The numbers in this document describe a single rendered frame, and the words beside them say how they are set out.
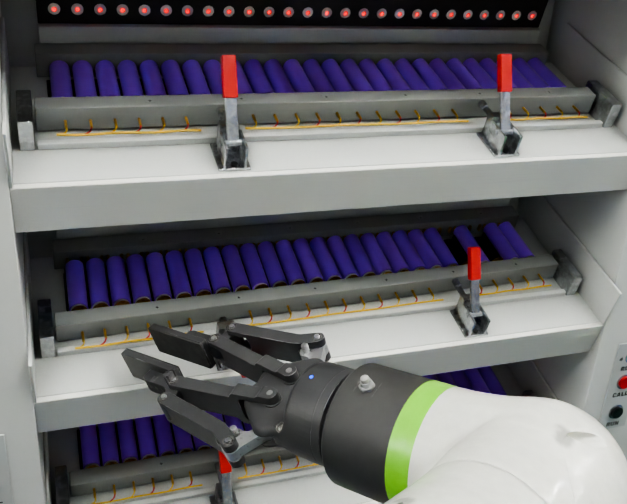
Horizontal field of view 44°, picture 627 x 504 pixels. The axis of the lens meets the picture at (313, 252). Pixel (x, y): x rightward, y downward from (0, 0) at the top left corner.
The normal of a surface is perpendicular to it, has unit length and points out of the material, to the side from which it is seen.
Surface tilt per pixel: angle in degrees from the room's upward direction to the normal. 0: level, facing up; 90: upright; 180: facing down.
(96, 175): 18
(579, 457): 27
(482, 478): 9
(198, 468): 107
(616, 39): 90
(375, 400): 31
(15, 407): 90
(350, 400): 38
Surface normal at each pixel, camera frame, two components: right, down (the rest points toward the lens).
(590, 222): -0.95, 0.08
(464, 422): -0.40, -0.75
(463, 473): -0.11, -0.99
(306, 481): 0.15, -0.74
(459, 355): 0.29, 0.66
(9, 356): 0.32, 0.41
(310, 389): -0.41, -0.59
